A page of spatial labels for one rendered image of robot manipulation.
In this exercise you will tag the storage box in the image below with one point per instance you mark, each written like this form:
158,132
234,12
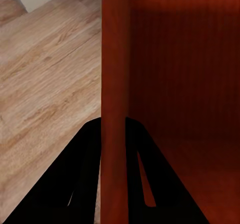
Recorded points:
174,66

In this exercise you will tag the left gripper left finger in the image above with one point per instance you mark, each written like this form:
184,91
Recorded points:
66,193

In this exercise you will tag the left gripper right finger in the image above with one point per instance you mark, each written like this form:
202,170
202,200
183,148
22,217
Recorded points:
174,204

